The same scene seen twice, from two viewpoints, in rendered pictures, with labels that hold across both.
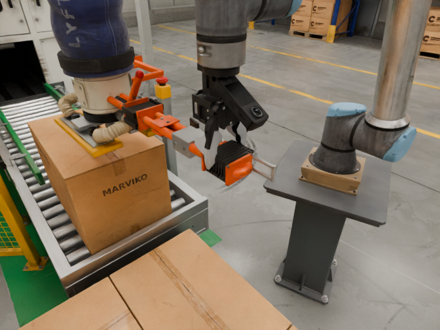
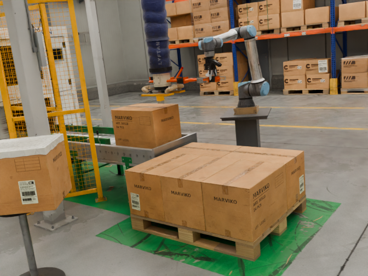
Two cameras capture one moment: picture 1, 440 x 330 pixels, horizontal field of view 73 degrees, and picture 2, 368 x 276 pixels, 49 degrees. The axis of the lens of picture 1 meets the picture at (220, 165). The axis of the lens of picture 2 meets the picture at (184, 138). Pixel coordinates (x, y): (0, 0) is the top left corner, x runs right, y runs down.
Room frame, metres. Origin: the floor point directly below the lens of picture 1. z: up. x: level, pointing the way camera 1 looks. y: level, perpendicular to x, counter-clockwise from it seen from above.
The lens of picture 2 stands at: (-3.01, 0.99, 1.52)
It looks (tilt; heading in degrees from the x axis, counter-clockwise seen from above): 13 degrees down; 349
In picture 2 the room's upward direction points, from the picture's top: 6 degrees counter-clockwise
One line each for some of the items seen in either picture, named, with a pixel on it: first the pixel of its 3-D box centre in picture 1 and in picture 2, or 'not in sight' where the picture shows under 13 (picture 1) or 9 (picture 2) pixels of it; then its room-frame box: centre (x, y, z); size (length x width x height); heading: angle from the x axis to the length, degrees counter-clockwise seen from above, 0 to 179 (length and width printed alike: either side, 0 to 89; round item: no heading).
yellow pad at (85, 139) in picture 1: (85, 128); (157, 92); (0.92, 0.46, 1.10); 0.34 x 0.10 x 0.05; 43
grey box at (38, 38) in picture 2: not in sight; (35, 50); (0.89, 1.51, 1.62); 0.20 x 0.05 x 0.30; 41
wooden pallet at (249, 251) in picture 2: not in sight; (219, 211); (0.23, 0.13, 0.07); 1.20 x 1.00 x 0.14; 41
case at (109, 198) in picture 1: (101, 168); (146, 125); (1.20, 0.58, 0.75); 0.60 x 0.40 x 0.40; 40
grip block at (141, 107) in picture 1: (143, 113); (182, 80); (0.81, 0.22, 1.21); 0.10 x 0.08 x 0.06; 133
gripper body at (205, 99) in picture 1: (218, 94); (209, 63); (0.58, 0.00, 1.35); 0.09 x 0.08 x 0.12; 42
